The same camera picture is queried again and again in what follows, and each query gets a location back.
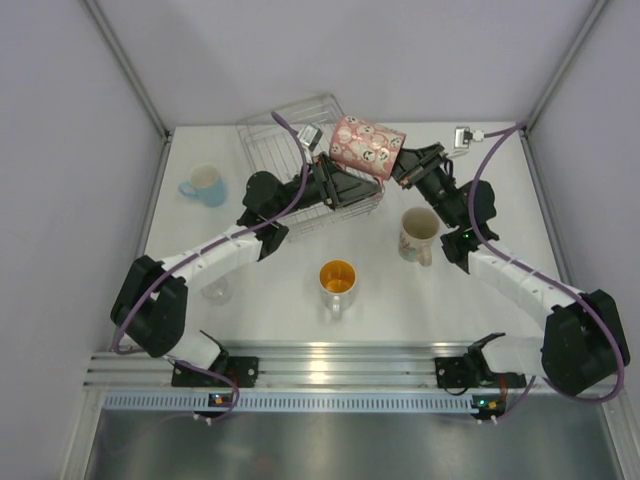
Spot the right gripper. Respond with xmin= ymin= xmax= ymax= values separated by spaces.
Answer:
xmin=371 ymin=144 xmax=460 ymax=230

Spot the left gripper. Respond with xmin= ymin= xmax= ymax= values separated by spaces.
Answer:
xmin=271 ymin=152 xmax=381 ymax=221

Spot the pink patterned mug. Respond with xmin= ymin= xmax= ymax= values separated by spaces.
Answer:
xmin=329 ymin=115 xmax=406 ymax=181

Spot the cream floral mug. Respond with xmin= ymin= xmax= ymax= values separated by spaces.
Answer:
xmin=398 ymin=207 xmax=440 ymax=267

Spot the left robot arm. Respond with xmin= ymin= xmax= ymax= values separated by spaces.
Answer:
xmin=110 ymin=153 xmax=382 ymax=386

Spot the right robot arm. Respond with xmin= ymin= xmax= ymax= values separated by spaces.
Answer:
xmin=392 ymin=143 xmax=630 ymax=398

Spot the white mug orange interior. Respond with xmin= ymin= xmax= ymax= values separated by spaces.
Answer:
xmin=318 ymin=259 xmax=358 ymax=320

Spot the light blue mug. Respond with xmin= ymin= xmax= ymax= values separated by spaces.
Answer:
xmin=178 ymin=164 xmax=227 ymax=208

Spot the clear glass tumbler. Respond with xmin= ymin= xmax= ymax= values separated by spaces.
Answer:
xmin=201 ymin=277 xmax=233 ymax=306

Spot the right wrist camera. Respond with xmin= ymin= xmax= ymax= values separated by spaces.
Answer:
xmin=453 ymin=126 xmax=485 ymax=150

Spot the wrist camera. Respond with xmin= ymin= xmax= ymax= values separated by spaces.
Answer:
xmin=297 ymin=124 xmax=323 ymax=152
xmin=453 ymin=126 xmax=485 ymax=150

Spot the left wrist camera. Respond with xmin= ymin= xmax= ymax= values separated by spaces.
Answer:
xmin=297 ymin=124 xmax=323 ymax=152

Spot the wire dish rack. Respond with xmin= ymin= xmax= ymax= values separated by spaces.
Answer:
xmin=236 ymin=93 xmax=383 ymax=241

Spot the aluminium mounting rail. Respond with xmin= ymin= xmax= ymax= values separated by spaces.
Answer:
xmin=82 ymin=339 xmax=624 ymax=394

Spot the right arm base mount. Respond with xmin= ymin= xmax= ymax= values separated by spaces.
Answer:
xmin=434 ymin=346 xmax=527 ymax=393

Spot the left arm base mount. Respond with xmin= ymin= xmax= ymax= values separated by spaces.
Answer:
xmin=171 ymin=351 xmax=260 ymax=388

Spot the aluminium frame post right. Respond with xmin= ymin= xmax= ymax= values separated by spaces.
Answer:
xmin=522 ymin=0 xmax=612 ymax=138

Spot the aluminium frame post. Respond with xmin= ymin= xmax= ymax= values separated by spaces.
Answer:
xmin=522 ymin=0 xmax=612 ymax=138
xmin=79 ymin=0 xmax=174 ymax=144

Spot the aluminium frame post left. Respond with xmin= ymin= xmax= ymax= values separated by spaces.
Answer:
xmin=79 ymin=0 xmax=174 ymax=144

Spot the slotted cable duct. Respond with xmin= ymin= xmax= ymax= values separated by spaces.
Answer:
xmin=103 ymin=392 xmax=484 ymax=414

